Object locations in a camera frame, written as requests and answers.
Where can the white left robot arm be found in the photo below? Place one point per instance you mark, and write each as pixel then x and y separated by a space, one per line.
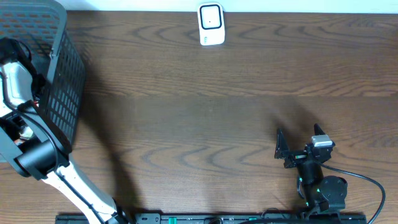
pixel 35 147

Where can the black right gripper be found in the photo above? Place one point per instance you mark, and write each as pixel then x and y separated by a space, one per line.
pixel 282 150

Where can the grey plastic mesh basket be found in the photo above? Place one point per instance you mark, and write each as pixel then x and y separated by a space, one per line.
pixel 41 25

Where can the white barcode scanner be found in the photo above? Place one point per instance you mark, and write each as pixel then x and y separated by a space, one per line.
pixel 211 23

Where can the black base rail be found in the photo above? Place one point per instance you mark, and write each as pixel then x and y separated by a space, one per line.
pixel 156 218

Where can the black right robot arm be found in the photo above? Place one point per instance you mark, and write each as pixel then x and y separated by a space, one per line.
pixel 322 194

